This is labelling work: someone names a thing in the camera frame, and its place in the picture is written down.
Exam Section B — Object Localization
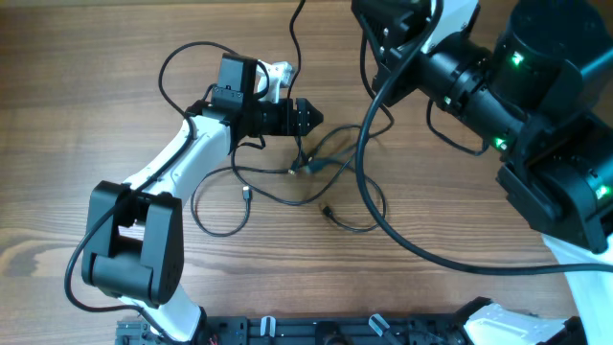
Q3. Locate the black usb cable two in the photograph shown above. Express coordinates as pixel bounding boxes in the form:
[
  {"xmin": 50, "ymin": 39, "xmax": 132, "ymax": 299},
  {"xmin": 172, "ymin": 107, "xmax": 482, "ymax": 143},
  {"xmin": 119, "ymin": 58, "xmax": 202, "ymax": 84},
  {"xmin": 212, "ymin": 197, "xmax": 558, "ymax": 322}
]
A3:
[{"xmin": 229, "ymin": 123, "xmax": 387, "ymax": 234}]

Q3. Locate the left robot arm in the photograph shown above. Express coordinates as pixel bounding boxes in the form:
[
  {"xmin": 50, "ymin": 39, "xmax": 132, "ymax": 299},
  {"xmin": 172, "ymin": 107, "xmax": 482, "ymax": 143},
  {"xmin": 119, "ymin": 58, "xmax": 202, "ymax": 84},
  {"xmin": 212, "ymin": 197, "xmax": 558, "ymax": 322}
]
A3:
[{"xmin": 75, "ymin": 54, "xmax": 323, "ymax": 344}]

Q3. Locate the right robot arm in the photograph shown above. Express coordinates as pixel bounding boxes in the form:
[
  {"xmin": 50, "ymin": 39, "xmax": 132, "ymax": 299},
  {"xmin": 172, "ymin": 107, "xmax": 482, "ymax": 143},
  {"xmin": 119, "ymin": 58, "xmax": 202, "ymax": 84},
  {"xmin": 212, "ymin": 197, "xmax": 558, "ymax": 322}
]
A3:
[{"xmin": 351, "ymin": 1, "xmax": 612, "ymax": 344}]

